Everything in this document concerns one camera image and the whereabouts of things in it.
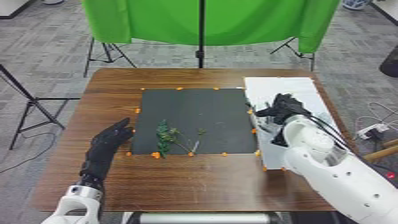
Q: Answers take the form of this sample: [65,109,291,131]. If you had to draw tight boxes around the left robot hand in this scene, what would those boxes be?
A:
[78,117,136,188]

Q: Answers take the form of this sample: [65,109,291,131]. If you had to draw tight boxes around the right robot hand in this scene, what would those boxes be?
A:
[252,93,314,127]

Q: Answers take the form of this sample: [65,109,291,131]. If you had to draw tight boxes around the white sheet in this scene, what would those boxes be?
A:
[241,76,346,171]

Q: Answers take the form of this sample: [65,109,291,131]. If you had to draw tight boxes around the green sprig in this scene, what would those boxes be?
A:
[166,127,195,155]
[190,127,207,154]
[154,119,174,160]

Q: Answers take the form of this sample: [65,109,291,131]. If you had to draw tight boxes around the dark mat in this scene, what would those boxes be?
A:
[129,87,261,156]

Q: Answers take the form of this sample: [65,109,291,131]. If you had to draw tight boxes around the white power strip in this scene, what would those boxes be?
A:
[353,122,392,141]

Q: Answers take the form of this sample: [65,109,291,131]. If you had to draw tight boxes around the black backdrop stand legs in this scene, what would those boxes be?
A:
[81,36,138,78]
[268,36,317,73]

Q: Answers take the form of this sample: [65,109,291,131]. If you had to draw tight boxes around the black tripod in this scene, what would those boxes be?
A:
[0,63,81,151]

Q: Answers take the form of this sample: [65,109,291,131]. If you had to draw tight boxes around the black stand pole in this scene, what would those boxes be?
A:
[195,0,207,70]

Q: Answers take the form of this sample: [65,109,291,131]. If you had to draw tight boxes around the pale grey bar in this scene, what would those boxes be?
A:
[124,212,280,224]

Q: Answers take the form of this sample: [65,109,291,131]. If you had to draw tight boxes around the black cable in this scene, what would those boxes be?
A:
[303,114,351,148]

